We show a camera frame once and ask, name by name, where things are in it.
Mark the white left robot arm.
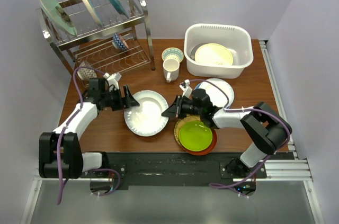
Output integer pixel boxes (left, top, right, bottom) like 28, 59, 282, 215
39, 78, 140, 178

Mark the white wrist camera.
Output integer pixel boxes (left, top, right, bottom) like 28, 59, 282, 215
103, 73, 122, 89
180, 79, 193, 98

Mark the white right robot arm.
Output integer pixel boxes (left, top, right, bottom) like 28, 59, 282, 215
162, 89, 292, 178

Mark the white plastic bin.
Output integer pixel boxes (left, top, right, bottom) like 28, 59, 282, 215
184, 23, 254, 79

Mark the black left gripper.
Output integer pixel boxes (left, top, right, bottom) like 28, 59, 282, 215
101, 85, 139, 111

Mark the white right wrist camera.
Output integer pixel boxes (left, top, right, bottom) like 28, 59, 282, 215
180, 79, 193, 98

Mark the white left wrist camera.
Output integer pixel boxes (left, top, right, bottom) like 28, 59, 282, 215
103, 73, 122, 89

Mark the cream leaf pattern plate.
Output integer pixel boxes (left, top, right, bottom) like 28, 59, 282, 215
194, 43, 234, 66

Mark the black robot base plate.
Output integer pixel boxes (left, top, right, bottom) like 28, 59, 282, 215
79, 151, 267, 191

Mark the red plate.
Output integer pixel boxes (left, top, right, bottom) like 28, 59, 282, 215
181, 129, 217, 156

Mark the white fluted bottom plate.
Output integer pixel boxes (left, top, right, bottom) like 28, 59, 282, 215
124, 90, 169, 137

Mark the yellow woven rim plate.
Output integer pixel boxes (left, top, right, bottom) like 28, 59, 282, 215
173, 118, 210, 147

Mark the cream rimmed racked plate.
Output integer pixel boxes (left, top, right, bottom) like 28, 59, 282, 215
81, 0, 103, 27

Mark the grey reindeer plate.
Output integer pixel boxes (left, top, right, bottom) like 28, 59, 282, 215
190, 43, 204, 60

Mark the steel dish rack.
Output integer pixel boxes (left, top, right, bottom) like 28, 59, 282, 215
36, 0, 155, 74

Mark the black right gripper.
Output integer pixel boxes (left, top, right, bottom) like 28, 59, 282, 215
162, 94, 203, 119

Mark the blue zigzag bowl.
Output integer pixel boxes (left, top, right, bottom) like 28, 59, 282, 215
112, 33, 129, 51

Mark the teal patterned small bowl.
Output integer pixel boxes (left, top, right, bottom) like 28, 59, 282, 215
161, 47, 184, 62

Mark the cream ceramic mug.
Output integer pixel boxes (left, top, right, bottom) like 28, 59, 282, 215
163, 58, 180, 83

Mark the white paper plate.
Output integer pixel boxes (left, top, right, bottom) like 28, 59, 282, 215
198, 78, 235, 107

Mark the green floral racked plate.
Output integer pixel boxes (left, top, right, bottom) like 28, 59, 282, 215
39, 0, 77, 36

